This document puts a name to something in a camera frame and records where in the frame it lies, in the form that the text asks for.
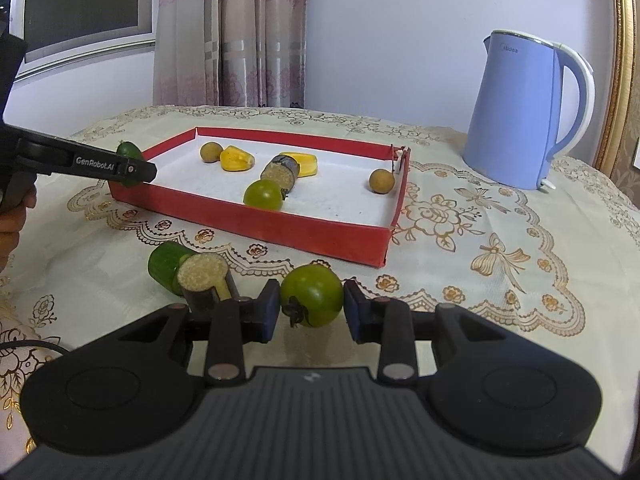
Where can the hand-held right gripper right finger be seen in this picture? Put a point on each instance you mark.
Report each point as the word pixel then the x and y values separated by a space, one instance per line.
pixel 354 312

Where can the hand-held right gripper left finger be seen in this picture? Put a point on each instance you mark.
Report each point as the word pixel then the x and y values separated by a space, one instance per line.
pixel 270 310

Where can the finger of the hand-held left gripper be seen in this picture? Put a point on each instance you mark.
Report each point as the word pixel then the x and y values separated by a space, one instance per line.
pixel 137 170

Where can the cucumber end piece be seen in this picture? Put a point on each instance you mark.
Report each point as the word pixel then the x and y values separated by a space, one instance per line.
pixel 127 149

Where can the green tomato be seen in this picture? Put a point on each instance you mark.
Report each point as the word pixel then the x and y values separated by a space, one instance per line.
pixel 312 292
pixel 262 194

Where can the yellow fruit chunk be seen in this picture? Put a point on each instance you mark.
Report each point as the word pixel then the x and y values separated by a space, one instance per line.
pixel 307 164
pixel 235 159

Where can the red cardboard box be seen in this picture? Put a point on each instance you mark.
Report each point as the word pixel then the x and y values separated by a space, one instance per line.
pixel 330 200

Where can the brown longan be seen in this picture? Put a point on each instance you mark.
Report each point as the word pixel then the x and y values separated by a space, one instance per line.
pixel 211 152
pixel 379 180

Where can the eggplant chunk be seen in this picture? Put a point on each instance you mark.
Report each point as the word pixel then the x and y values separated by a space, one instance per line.
pixel 277 174

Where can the person's left hand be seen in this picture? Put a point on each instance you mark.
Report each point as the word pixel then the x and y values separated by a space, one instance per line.
pixel 10 235

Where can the cut cucumber piece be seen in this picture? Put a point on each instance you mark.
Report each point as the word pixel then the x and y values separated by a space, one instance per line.
pixel 164 265

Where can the window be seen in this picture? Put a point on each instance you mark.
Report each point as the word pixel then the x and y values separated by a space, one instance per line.
pixel 85 0

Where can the patterned pink curtain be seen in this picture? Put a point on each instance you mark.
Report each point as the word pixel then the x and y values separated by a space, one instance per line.
pixel 235 35

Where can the blue electric kettle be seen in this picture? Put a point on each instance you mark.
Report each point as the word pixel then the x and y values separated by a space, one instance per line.
pixel 515 115

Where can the white wall switch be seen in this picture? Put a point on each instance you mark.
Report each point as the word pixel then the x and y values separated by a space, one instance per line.
pixel 636 152

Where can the gold ornate frame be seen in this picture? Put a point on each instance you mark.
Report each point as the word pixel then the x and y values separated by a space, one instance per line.
pixel 617 60

